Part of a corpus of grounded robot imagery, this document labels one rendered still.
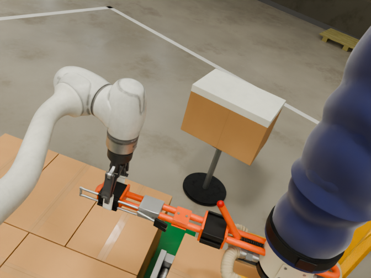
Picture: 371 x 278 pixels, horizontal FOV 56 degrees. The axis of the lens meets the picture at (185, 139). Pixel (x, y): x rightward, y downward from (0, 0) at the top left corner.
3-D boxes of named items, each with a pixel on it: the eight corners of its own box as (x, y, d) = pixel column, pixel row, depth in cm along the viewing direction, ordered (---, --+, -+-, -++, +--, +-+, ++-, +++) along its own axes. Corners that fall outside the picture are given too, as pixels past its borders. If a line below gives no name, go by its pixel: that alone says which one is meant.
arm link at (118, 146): (144, 128, 101) (141, 144, 105) (115, 118, 102) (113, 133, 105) (132, 145, 94) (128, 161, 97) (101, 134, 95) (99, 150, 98)
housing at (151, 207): (163, 209, 117) (165, 200, 114) (156, 224, 111) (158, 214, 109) (143, 202, 117) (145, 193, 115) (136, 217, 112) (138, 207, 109)
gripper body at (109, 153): (127, 159, 97) (123, 182, 103) (138, 143, 104) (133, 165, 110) (102, 150, 98) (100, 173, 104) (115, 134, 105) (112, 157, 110)
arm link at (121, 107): (149, 131, 100) (114, 111, 104) (159, 85, 91) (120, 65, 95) (125, 148, 92) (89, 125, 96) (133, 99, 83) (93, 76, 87)
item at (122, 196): (128, 194, 118) (130, 184, 116) (120, 209, 112) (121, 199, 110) (106, 186, 119) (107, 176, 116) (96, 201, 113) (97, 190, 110)
